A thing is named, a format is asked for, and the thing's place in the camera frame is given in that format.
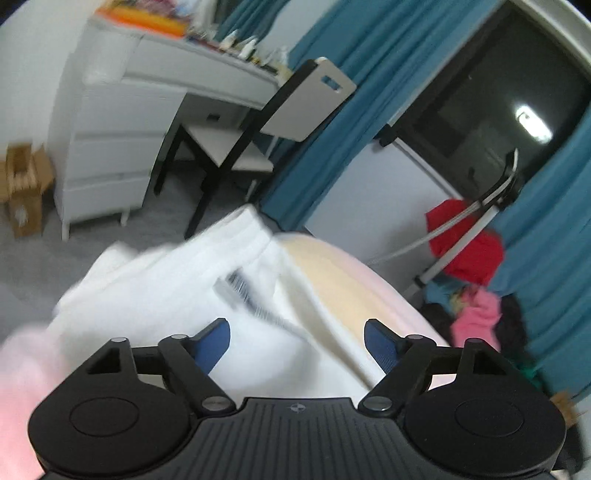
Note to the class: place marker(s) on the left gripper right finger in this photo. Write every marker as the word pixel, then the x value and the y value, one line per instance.
pixel 405 361

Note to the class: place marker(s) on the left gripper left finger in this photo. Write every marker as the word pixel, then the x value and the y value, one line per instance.
pixel 188 362

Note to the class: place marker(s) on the white zip-up garment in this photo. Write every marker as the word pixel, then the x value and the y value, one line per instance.
pixel 284 342

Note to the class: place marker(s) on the pastel tie-dye bed sheet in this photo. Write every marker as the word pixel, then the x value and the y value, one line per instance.
pixel 32 363

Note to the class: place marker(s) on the pink garment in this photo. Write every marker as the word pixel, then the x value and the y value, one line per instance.
pixel 477 313

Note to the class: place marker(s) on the black garment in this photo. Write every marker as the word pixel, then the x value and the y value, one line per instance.
pixel 509 331

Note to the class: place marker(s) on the green garment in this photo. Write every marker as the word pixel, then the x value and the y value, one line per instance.
pixel 531 372

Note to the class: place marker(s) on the brown paper bag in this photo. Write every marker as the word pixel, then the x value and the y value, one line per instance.
pixel 565 404

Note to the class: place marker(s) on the blue curtain right panel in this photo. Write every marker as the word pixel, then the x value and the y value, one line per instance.
pixel 547 264

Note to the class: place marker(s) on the blue curtain panel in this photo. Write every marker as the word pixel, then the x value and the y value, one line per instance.
pixel 390 49
pixel 547 264

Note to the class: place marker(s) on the cardboard box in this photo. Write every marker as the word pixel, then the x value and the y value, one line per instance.
pixel 26 175

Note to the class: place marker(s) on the white vanity desk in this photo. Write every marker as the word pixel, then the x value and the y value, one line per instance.
pixel 119 93

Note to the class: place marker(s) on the white black chair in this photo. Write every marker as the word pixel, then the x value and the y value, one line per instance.
pixel 304 104

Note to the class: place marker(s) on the dark window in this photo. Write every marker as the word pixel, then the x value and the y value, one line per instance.
pixel 511 87

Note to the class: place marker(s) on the blue curtain left panel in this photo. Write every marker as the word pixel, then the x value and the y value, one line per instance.
pixel 390 49

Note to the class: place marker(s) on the orange tray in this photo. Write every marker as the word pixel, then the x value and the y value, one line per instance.
pixel 141 19

